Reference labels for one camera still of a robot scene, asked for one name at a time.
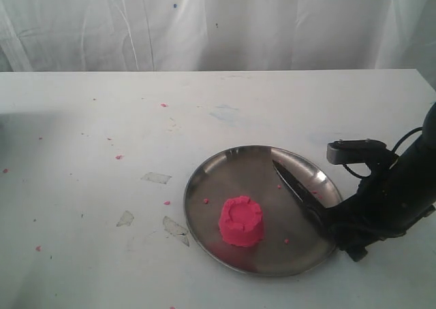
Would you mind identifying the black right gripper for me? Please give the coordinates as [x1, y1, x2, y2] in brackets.
[329, 159, 435, 262]

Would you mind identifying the black knife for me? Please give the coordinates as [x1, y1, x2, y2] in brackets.
[272, 159, 331, 238]

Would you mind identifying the pink clay piece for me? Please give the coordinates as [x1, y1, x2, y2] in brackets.
[219, 195, 264, 247]

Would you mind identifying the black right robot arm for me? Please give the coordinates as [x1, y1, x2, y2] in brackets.
[326, 107, 435, 261]

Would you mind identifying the round steel plate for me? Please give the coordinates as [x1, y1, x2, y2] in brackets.
[184, 146, 341, 276]

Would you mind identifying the clear tape piece near plate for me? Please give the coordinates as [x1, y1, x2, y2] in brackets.
[162, 216, 189, 246]

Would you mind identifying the clear tape piece upper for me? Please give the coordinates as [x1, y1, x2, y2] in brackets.
[141, 172, 171, 184]

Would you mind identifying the white backdrop curtain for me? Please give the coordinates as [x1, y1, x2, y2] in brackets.
[1, 0, 435, 75]

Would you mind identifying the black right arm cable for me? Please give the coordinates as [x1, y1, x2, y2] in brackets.
[342, 127, 425, 179]

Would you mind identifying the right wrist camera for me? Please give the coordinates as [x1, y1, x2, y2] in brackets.
[326, 139, 387, 165]

